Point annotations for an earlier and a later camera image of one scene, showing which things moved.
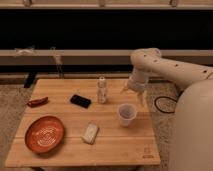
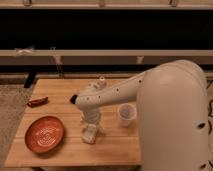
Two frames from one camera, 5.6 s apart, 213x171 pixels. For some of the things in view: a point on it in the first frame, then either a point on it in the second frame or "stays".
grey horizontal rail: [91, 57] stays
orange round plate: [44, 134] stays
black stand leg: [30, 79] stays
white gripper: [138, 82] to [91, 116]
